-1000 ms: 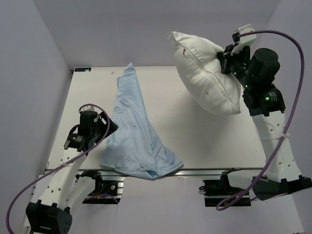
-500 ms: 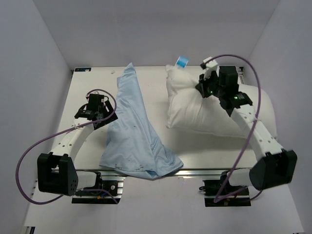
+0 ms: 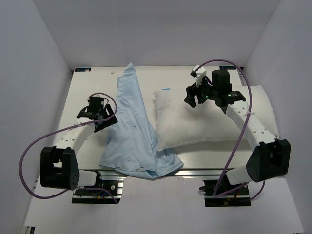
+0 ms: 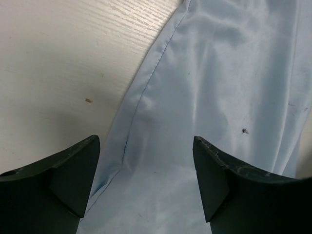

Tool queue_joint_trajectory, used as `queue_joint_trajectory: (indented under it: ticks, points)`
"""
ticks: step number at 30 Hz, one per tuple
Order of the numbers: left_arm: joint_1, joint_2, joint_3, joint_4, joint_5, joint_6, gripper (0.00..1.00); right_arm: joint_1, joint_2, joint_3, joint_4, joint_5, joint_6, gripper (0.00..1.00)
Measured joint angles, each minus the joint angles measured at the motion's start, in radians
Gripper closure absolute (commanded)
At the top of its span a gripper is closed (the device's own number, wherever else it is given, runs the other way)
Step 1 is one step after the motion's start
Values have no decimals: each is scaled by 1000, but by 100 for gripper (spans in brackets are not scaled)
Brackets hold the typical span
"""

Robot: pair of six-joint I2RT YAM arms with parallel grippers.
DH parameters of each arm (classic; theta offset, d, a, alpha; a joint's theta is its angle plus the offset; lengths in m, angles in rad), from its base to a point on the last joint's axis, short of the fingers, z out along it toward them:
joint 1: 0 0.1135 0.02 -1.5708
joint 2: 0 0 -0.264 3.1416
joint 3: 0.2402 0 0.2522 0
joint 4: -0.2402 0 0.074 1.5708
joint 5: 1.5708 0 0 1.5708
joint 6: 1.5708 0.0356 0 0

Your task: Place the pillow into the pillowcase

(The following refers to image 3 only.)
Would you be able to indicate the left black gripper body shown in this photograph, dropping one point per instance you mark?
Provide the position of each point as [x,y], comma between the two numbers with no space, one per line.
[101,113]

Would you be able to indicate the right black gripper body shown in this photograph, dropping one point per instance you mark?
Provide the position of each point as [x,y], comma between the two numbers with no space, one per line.
[206,91]

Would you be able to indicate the white pillow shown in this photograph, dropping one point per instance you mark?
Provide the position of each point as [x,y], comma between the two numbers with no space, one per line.
[179,124]

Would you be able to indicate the light blue pillowcase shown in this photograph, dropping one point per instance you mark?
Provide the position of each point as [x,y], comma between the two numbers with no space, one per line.
[132,142]

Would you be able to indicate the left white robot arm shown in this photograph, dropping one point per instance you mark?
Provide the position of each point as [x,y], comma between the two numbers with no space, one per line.
[58,164]

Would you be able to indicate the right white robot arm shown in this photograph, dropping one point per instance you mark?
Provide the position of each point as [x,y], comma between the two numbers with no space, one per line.
[270,156]

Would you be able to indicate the right blue table label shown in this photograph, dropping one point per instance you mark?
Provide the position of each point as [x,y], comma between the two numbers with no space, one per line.
[225,67]

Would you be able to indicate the blue table label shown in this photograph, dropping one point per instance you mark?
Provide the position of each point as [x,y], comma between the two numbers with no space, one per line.
[225,67]
[83,69]

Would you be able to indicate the left blue table label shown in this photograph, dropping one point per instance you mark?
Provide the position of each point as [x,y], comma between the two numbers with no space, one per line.
[83,69]

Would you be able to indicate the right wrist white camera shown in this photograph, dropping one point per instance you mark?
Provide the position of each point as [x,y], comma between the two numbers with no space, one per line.
[199,73]

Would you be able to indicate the right aluminium side rail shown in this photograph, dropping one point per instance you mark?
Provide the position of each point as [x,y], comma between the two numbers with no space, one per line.
[242,80]

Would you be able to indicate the aluminium front rail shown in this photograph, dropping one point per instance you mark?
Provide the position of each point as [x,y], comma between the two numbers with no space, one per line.
[204,174]

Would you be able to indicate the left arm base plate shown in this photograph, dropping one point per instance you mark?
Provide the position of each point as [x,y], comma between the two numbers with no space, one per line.
[108,189]

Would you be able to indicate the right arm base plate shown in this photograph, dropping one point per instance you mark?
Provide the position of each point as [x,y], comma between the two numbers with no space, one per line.
[237,198]

